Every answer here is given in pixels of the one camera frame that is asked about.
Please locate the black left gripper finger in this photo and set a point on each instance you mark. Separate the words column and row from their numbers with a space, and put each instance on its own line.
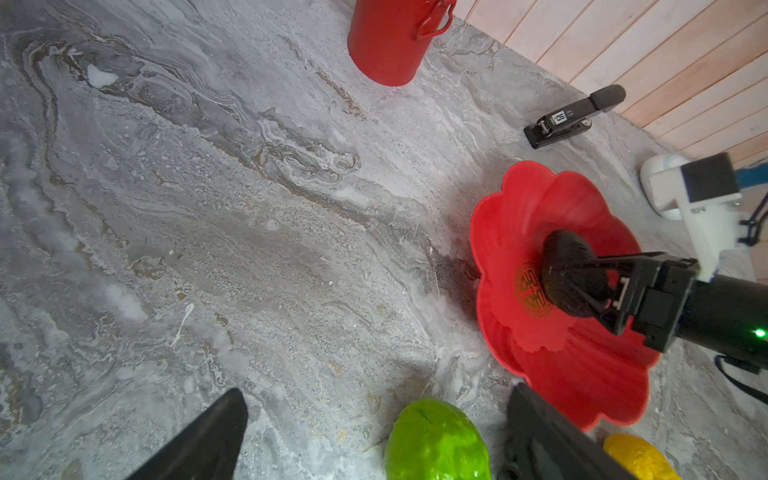
column 208, row 448

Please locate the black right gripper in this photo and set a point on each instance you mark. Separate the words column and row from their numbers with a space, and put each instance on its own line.
column 544, row 444

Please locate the yellow fake lemon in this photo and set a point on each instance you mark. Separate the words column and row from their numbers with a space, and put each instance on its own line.
column 639, row 457

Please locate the green fake fruit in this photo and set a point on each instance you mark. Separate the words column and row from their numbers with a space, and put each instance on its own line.
column 432, row 439

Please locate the dark fake avocado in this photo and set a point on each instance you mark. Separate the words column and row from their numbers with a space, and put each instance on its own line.
column 562, row 287

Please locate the red flower-shaped fruit bowl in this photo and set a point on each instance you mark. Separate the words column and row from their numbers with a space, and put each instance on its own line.
column 575, row 364

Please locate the black stapler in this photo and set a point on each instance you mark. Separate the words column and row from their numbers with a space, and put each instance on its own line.
column 573, row 119

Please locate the red metal pencil bucket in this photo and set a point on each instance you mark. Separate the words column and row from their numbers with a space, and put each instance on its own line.
column 388, row 39

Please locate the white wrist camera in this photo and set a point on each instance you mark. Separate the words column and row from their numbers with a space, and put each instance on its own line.
column 712, row 217

